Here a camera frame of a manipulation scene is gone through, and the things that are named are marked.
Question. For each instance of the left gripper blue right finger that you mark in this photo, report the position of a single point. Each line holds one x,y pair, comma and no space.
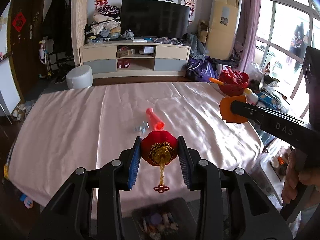
185,161

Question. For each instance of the white folding screen panel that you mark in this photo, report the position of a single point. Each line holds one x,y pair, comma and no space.
78,23

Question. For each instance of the pink plastic cone toy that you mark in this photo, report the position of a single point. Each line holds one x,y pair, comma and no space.
155,122

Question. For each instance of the red lantern ornament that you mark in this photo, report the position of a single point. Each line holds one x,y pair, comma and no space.
159,149

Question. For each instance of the red plastic basket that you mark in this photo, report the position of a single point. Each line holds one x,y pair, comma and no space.
234,82

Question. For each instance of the blue cookie tin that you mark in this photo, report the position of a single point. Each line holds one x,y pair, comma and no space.
267,100

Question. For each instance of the donald duck plush toy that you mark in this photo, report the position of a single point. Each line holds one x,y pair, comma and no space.
28,202

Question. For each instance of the cream standing air conditioner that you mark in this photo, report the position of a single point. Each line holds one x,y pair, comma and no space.
223,26

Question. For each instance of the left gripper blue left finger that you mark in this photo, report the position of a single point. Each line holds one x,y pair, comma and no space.
133,163

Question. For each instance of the pile of clothes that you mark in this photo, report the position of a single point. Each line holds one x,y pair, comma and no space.
105,25

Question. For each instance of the white pink labelled bottle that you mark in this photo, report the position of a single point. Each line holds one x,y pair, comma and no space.
251,97

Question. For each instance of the beige grey tv cabinet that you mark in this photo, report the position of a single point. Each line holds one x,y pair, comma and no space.
132,59

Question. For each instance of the person's right hand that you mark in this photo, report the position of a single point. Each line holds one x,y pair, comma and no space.
309,177

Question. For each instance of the orange plastic piece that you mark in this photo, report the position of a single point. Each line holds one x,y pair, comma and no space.
226,113

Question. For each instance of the pink satin tablecloth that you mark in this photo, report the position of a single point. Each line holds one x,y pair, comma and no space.
91,127

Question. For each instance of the dark brown entrance door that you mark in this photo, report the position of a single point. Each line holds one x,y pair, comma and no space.
24,36

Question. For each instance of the purple bag on floor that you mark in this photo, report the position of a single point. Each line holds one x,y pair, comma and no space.
201,70

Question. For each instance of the white round stool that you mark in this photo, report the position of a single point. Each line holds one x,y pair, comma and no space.
79,77

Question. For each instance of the black flat television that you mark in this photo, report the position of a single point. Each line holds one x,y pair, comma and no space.
154,18

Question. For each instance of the purple curtain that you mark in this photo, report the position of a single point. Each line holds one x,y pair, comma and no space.
250,14

